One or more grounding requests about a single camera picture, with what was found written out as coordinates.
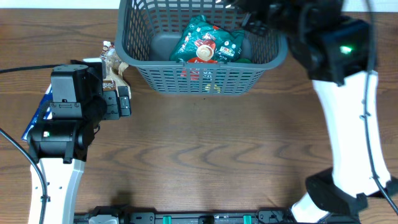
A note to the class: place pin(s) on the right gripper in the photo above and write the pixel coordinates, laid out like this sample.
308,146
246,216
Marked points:
254,26

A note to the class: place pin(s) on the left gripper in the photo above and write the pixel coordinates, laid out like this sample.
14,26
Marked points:
112,109

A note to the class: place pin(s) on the blue Kleenex tissue box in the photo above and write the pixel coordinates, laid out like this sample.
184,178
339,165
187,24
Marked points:
43,112

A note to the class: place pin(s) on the beige Pantree snack bag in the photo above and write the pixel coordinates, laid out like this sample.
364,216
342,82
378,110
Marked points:
115,68

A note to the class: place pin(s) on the green lid jar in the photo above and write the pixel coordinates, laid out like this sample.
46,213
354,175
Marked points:
243,60

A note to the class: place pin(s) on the green Nescafe coffee bag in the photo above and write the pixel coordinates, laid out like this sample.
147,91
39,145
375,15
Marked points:
202,42

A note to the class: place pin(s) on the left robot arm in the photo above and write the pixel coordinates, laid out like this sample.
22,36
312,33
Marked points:
65,127

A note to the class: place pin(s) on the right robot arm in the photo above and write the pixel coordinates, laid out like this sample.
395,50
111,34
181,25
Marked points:
339,54

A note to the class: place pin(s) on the grey plastic basket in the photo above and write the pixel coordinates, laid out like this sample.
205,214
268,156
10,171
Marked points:
148,31

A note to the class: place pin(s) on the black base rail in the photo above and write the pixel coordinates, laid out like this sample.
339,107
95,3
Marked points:
120,215

